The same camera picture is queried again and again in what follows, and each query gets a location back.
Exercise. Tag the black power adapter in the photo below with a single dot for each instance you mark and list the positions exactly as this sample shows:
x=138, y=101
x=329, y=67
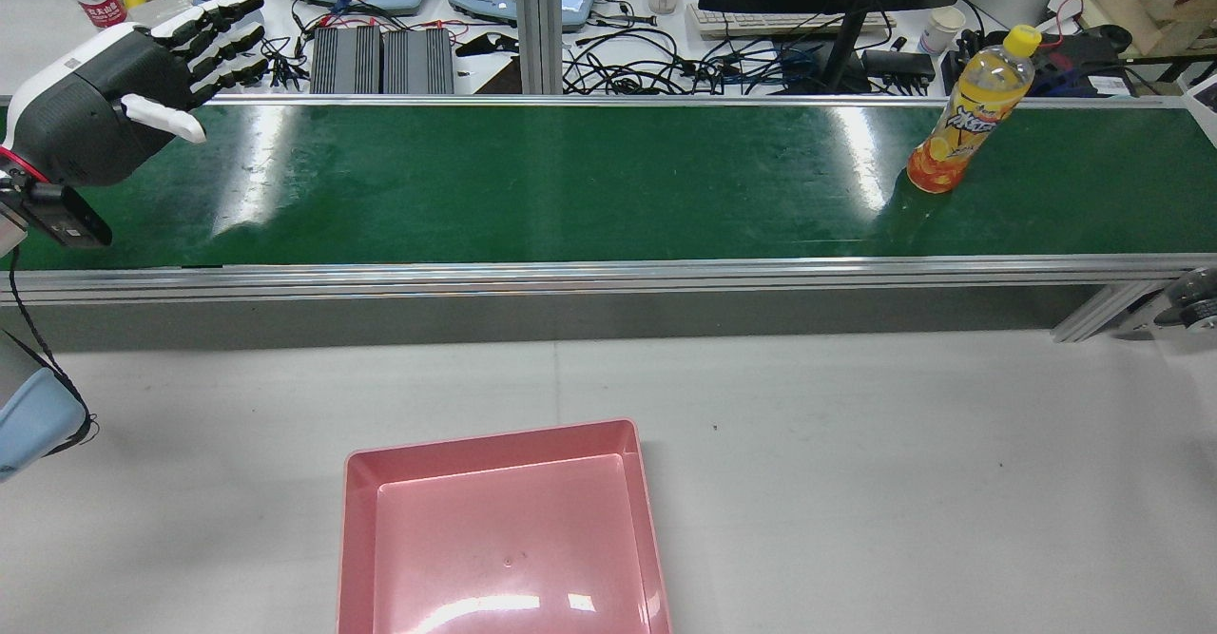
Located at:
x=898, y=64

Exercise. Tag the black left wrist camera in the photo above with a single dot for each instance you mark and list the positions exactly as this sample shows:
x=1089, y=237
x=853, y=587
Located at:
x=67, y=220

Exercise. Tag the pink plastic basket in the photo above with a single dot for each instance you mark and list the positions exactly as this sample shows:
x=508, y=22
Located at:
x=504, y=539

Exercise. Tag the white keyboard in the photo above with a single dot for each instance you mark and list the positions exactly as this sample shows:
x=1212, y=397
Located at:
x=761, y=23

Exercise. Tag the white paper cup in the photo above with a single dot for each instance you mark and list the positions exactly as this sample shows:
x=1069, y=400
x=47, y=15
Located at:
x=941, y=30

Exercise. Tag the black finned power supply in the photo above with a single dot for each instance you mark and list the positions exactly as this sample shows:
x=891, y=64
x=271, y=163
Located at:
x=347, y=59
x=418, y=61

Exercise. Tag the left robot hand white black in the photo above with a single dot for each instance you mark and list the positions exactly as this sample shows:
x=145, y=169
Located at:
x=86, y=111

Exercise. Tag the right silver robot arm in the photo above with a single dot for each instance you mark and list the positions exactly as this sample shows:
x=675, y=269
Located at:
x=1188, y=301

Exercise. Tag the green conveyor belt aluminium frame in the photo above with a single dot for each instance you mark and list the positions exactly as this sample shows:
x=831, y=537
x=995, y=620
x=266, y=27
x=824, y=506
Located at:
x=570, y=187

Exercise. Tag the aluminium profile post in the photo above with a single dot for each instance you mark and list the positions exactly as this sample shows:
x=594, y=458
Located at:
x=537, y=16

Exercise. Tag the flat black metal bracket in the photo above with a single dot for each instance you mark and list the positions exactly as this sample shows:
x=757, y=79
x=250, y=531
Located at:
x=485, y=45

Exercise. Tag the orange juice bottle yellow cap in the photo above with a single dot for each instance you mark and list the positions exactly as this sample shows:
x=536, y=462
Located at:
x=970, y=111

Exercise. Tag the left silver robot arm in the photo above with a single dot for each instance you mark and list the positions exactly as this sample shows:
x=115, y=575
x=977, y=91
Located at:
x=33, y=420

